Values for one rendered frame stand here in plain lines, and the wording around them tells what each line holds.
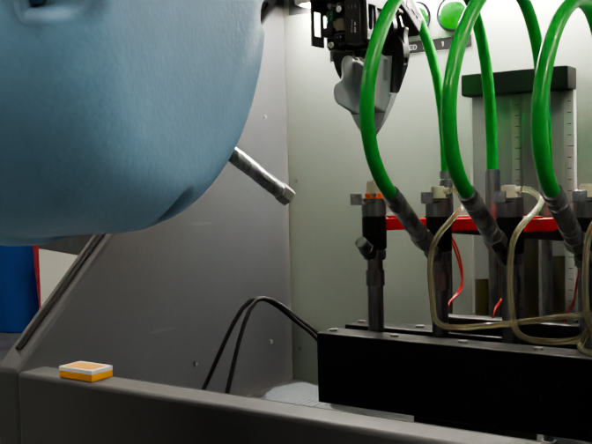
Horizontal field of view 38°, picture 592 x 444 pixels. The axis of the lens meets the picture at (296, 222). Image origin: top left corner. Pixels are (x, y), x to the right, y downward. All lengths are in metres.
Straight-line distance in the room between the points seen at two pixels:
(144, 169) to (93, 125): 0.02
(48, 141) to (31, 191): 0.02
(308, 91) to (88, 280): 0.50
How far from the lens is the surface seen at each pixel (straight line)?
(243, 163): 0.97
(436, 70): 1.16
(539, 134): 0.76
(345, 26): 0.94
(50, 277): 4.76
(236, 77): 0.25
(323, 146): 1.36
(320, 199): 1.36
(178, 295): 1.19
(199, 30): 0.22
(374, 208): 0.98
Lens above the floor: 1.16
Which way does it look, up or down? 3 degrees down
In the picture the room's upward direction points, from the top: 1 degrees counter-clockwise
